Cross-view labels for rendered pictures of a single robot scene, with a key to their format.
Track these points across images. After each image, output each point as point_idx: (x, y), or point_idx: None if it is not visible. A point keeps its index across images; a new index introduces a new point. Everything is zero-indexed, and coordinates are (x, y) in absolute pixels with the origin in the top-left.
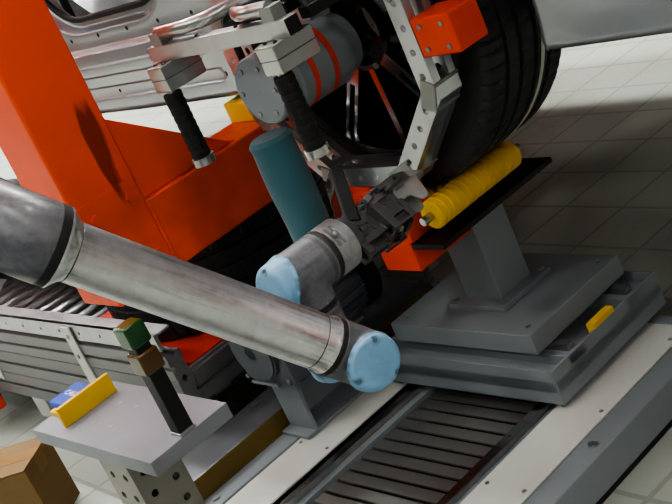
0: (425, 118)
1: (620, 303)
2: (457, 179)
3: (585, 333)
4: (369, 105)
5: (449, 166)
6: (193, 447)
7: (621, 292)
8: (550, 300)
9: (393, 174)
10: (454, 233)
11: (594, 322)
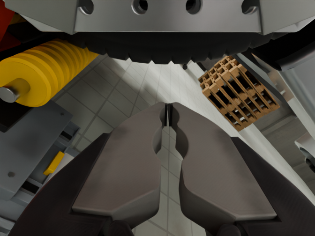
0: (231, 11)
1: (66, 150)
2: (73, 50)
3: (37, 165)
4: None
5: (87, 37)
6: None
7: (66, 139)
8: (31, 143)
9: (291, 183)
10: (26, 108)
11: (55, 169)
